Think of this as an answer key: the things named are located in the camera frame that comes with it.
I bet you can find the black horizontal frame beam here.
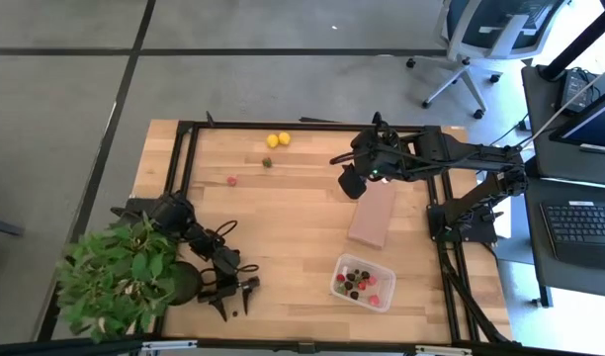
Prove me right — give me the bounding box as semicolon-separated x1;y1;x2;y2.
0;334;605;356

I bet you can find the black diagonal pole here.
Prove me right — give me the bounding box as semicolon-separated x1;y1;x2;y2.
538;0;605;83

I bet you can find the green potted plant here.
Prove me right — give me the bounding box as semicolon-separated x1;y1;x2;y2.
54;213;204;343

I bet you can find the black computer monitor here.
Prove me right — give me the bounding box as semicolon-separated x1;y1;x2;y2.
549;83;605;157

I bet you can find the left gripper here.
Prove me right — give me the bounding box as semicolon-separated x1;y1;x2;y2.
198;272;262;322

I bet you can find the white office chair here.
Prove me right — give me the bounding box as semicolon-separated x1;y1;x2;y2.
405;0;569;121

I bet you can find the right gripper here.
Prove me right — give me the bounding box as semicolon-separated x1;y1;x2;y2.
338;145;388;201

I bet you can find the black power adapter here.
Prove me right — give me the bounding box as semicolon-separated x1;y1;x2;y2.
561;67;604;114

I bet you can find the black laptop keyboard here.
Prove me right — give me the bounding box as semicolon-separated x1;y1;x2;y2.
539;199;605;271

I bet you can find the clear plastic container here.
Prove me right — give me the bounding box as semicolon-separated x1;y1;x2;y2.
329;253;397;313

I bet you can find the black desk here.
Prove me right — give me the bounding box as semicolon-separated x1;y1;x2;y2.
521;62;605;180
523;176;605;301

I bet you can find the black aluminium table frame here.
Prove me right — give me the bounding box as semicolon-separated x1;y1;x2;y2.
97;111;524;347

